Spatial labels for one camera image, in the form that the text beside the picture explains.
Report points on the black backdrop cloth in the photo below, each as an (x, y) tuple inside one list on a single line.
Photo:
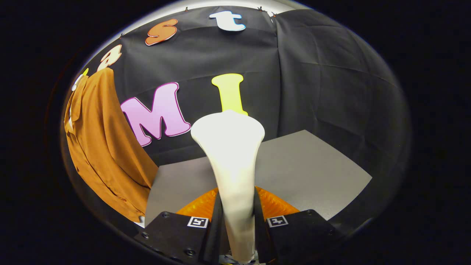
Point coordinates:
[(312, 73)]

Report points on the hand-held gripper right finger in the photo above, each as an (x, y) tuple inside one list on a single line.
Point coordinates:
[(259, 235)]

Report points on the white garment steamer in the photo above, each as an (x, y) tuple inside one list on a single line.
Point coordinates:
[(232, 154)]

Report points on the white mannequin torso form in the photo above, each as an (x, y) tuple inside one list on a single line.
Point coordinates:
[(76, 84)]

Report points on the brown button shirt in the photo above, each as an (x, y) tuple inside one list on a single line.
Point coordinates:
[(103, 147)]

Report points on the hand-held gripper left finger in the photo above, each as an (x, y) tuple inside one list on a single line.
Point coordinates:
[(215, 235)]

